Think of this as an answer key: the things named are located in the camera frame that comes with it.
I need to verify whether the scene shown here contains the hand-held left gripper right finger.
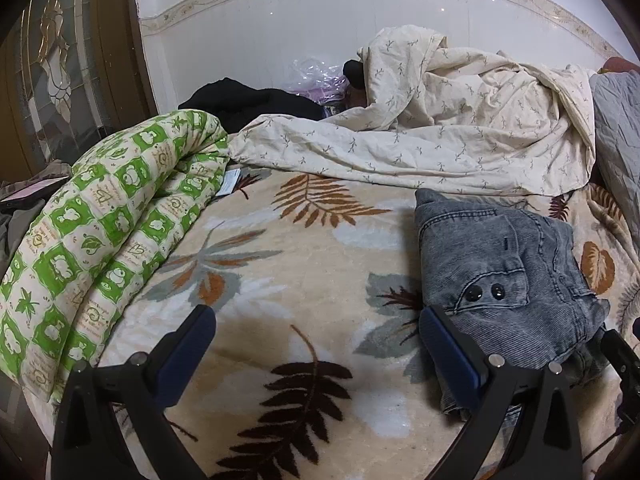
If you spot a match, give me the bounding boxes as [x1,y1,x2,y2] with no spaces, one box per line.
[419,305,583,480]

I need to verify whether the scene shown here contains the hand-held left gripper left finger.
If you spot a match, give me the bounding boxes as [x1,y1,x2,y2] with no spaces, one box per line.
[50,304,218,480]

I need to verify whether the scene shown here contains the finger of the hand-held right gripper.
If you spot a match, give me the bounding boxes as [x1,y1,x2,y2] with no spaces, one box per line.
[600,329,640,436]

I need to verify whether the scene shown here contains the grey denim pants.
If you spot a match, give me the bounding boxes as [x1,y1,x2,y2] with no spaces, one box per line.
[414,187,612,418]

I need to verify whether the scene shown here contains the beige leaf-print fleece blanket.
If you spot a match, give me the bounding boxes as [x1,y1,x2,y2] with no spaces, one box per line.
[45,167,640,480]

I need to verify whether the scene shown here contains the green and cream patterned quilt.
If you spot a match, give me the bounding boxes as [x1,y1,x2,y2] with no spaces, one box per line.
[0,109,232,403]

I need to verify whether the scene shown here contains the white fabric label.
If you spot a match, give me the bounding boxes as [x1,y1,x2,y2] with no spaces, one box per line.
[217,169,243,196]

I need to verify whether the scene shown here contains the grey clothing pile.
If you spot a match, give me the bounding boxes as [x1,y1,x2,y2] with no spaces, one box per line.
[0,160,73,271]

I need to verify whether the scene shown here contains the cream sprig-print duvet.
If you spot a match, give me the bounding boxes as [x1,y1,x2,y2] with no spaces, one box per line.
[229,25,598,197]

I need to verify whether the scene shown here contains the phone with pink screen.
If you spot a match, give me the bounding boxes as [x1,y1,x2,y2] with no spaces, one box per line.
[0,177,71,211]

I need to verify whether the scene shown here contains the grey quilted pillow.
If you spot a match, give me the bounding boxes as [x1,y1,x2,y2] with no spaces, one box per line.
[589,69,640,256]

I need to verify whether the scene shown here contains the black garment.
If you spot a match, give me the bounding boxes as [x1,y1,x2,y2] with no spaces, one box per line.
[177,77,326,133]

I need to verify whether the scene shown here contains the small black cloth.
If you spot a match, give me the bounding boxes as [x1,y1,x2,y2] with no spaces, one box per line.
[342,60,368,92]

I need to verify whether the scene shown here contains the dark red cloth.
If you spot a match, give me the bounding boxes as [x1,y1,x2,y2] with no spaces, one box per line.
[600,56,640,75]

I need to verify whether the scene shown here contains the clear plastic bag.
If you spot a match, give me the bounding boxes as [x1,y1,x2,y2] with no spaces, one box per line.
[290,57,358,106]

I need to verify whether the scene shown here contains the wooden door with glass panel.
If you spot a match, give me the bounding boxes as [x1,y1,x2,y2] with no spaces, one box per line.
[0,0,156,186]

